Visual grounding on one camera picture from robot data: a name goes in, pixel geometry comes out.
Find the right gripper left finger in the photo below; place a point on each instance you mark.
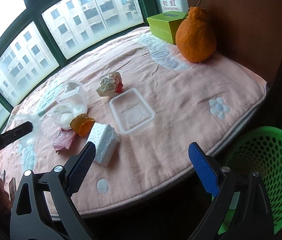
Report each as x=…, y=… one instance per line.
x=31, y=218

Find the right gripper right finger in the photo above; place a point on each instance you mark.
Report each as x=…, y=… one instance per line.
x=240, y=207

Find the green plastic basket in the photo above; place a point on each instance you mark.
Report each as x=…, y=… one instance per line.
x=261, y=150

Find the pink snack wrapper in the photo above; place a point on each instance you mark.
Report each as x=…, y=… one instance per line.
x=64, y=139

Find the white round food container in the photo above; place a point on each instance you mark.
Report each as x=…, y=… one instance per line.
x=63, y=113

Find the white foam block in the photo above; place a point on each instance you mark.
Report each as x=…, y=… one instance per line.
x=106, y=140

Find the orange jelly cup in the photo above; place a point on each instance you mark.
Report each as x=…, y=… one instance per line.
x=82, y=124

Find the ridged clear plastic lid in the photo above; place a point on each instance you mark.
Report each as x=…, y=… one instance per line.
x=74, y=97

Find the small clear plastic cup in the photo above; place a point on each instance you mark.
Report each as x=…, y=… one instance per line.
x=71, y=85

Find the pink blanket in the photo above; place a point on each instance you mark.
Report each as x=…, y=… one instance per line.
x=203, y=102

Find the clear rectangular plastic tray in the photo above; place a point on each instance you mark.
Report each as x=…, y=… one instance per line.
x=132, y=112

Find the crumpled foil wrapper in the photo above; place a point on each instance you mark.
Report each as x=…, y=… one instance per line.
x=111, y=85

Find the orange citrus fruit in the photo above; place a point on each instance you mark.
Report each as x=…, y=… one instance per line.
x=195, y=38

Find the brown wooden cabinet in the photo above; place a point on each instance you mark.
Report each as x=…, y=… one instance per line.
x=248, y=32

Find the green tissue box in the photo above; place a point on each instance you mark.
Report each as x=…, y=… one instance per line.
x=165, y=25

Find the dark green window frame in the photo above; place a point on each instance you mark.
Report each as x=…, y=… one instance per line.
x=40, y=37

